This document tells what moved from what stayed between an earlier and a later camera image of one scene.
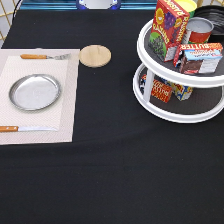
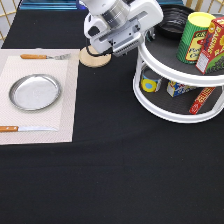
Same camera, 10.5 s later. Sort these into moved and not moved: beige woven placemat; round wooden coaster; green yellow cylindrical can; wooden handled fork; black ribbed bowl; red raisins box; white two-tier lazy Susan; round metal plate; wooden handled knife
Moved: green yellow cylindrical can; red raisins box; black ribbed bowl
Not moved: round wooden coaster; beige woven placemat; wooden handled knife; white two-tier lazy Susan; round metal plate; wooden handled fork
